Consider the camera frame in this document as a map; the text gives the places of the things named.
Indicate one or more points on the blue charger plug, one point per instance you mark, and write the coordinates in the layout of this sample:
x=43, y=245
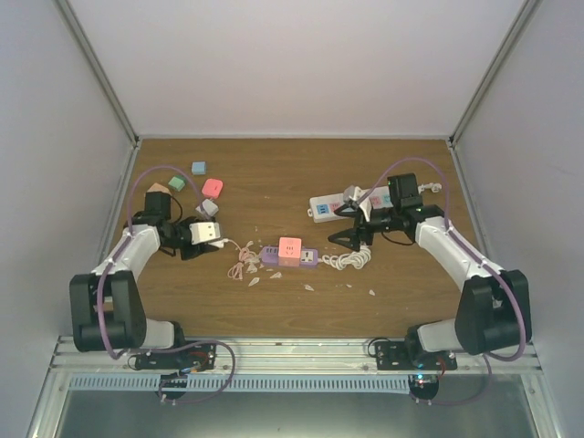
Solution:
x=198, y=168

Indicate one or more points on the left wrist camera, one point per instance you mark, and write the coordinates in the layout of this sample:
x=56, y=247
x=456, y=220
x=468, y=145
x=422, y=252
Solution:
x=204, y=232

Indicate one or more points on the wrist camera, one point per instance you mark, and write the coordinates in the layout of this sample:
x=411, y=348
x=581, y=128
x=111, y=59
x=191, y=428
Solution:
x=358, y=200
x=204, y=232

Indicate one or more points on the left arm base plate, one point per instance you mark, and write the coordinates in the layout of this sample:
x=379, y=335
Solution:
x=197, y=358

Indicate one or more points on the beige dragon socket cube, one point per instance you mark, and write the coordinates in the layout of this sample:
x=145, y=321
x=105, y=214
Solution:
x=158, y=188

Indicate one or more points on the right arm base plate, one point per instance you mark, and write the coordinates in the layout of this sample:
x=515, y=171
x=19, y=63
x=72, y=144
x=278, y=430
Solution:
x=404, y=355

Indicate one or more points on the white usb charger block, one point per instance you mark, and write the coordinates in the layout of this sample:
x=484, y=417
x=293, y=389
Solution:
x=219, y=244

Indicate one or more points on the white power strip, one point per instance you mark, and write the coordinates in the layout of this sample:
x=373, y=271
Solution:
x=321, y=208

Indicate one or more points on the green charger plug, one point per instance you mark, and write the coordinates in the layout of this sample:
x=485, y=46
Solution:
x=177, y=183

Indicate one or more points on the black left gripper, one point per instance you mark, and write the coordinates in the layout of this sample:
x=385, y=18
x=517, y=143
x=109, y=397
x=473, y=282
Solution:
x=201, y=248

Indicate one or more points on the purple adapter cube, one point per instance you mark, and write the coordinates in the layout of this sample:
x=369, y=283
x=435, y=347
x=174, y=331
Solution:
x=308, y=258

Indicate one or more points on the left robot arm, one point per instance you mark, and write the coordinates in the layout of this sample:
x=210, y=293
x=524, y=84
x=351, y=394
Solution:
x=106, y=308

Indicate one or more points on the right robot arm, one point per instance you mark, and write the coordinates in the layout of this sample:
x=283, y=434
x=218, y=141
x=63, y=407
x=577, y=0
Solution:
x=493, y=311

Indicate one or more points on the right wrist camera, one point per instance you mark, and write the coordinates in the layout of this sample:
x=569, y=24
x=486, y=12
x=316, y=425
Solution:
x=358, y=200

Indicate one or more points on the pink adapter with blue plug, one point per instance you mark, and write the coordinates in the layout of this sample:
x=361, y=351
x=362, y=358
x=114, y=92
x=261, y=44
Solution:
x=289, y=251

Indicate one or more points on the white charger plug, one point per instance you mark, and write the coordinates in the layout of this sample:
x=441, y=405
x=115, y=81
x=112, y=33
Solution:
x=207, y=208

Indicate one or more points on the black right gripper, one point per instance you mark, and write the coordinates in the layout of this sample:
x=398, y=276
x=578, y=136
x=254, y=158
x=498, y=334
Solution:
x=353, y=234

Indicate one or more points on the pink charger plug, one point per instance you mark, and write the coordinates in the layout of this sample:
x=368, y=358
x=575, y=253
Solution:
x=212, y=188

